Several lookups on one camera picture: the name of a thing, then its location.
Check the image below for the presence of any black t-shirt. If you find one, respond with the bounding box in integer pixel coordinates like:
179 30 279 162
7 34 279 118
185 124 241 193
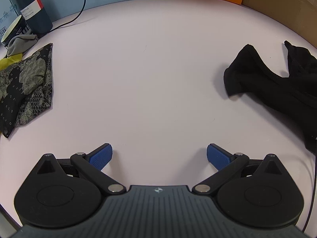
223 40 317 154

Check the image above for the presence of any dark paper cup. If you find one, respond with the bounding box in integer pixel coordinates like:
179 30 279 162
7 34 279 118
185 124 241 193
1 14 34 47

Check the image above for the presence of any yellow cloth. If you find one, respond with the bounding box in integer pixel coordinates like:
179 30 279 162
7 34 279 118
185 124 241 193
0 53 24 71

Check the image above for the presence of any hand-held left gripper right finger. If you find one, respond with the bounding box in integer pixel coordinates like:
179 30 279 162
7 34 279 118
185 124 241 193
192 143 284 195

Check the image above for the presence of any black cable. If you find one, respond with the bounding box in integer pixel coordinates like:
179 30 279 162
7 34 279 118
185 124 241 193
50 0 86 31

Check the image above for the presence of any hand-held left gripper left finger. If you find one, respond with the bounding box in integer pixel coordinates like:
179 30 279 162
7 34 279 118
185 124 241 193
37 143 127 194

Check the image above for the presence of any brown cardboard box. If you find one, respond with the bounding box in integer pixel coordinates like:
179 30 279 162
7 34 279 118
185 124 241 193
242 0 317 50

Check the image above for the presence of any grey cloth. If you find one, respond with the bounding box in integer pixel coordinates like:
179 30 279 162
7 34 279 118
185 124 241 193
5 34 39 57

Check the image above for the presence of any dark cylindrical bottle box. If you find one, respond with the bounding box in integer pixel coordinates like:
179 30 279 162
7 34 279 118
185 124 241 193
9 0 53 37

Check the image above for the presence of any black patterned cloth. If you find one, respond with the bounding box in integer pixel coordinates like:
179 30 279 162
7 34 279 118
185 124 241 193
0 43 53 138

